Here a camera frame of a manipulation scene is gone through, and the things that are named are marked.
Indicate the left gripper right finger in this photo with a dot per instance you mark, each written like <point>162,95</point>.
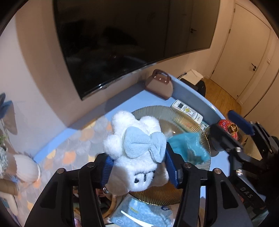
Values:
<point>174,165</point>

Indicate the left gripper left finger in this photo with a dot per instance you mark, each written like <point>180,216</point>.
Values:
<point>104,164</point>

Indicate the teal drawstring pouch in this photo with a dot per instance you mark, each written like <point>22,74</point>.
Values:
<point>189,147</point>

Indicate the white fluffy hat blue bow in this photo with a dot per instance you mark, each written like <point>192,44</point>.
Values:
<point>138,150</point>

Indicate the patterned table mat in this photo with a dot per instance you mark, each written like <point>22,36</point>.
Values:
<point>78,149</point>

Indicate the red ornament jar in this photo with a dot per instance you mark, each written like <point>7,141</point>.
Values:
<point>229,127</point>

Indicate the ribbed glass plate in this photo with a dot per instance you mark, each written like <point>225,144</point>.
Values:
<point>172,122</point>

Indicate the white remote control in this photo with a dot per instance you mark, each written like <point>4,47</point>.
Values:
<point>183,108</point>

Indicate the light blue tissue pack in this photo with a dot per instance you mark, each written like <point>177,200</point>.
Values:
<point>133,212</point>

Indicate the white ribbed vase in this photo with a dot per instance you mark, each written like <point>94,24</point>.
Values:
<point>27,169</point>

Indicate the black bag on floor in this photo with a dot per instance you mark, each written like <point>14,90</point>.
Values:
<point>200,87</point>

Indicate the brown handbag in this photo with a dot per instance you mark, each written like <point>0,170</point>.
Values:
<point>160,83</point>

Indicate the white door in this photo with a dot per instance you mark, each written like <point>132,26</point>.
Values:
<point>244,49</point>

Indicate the artificial flower bouquet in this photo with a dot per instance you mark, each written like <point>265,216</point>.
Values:
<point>8,164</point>

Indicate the black television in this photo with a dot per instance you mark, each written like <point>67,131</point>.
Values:
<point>102,41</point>

